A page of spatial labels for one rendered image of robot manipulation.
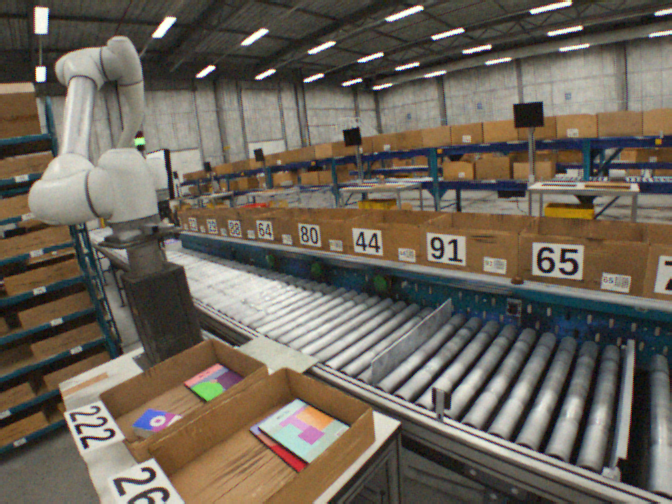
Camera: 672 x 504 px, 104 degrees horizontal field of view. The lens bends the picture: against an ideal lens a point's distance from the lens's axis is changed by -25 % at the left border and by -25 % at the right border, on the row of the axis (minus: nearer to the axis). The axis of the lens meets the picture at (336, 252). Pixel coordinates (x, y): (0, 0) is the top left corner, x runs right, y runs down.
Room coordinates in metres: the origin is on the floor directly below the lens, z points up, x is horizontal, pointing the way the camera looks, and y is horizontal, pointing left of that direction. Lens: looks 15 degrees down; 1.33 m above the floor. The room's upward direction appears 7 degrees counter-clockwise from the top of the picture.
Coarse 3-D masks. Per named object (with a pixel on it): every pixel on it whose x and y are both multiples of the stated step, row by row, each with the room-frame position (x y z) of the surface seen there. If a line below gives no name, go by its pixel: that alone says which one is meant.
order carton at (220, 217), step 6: (222, 210) 2.80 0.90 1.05; (228, 210) 2.83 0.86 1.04; (234, 210) 2.87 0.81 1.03; (240, 210) 2.80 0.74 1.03; (204, 216) 2.67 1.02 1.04; (210, 216) 2.58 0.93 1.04; (216, 216) 2.50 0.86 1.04; (222, 216) 2.43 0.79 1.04; (216, 222) 2.51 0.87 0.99; (222, 222) 2.44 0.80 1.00; (222, 228) 2.45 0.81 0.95; (210, 234) 2.63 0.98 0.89; (216, 234) 2.55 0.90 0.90; (228, 234) 2.40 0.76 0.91
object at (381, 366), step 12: (444, 312) 1.05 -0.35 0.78; (420, 324) 0.94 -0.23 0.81; (432, 324) 0.99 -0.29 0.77; (444, 324) 1.05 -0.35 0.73; (408, 336) 0.89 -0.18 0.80; (420, 336) 0.94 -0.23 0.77; (396, 348) 0.85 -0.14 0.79; (408, 348) 0.89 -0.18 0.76; (372, 360) 0.78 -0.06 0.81; (384, 360) 0.81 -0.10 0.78; (396, 360) 0.85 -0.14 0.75; (372, 372) 0.77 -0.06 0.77; (384, 372) 0.81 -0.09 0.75
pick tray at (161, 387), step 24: (168, 360) 0.81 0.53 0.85; (192, 360) 0.87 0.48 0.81; (216, 360) 0.93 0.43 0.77; (240, 360) 0.84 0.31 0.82; (120, 384) 0.70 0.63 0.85; (144, 384) 0.75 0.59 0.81; (168, 384) 0.79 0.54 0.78; (240, 384) 0.68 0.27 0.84; (120, 408) 0.68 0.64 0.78; (144, 408) 0.71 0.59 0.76; (168, 408) 0.70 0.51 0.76; (192, 408) 0.70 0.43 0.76; (168, 432) 0.53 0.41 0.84; (144, 456) 0.48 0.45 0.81
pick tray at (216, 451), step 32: (256, 384) 0.67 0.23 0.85; (288, 384) 0.74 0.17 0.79; (320, 384) 0.65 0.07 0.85; (224, 416) 0.60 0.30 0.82; (256, 416) 0.65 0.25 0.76; (352, 416) 0.59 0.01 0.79; (160, 448) 0.48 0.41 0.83; (192, 448) 0.53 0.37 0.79; (224, 448) 0.55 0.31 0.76; (256, 448) 0.55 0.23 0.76; (352, 448) 0.49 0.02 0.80; (192, 480) 0.46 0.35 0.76; (224, 480) 0.46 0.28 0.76; (256, 480) 0.46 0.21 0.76; (288, 480) 0.46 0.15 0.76; (320, 480) 0.42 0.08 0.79
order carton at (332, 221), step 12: (300, 216) 1.87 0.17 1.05; (312, 216) 1.93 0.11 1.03; (324, 216) 1.99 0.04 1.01; (336, 216) 2.00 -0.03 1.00; (348, 216) 1.93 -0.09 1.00; (324, 228) 1.65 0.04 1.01; (336, 228) 1.59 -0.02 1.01; (324, 240) 1.66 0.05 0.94; (336, 252) 1.61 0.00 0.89; (348, 252) 1.55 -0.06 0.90
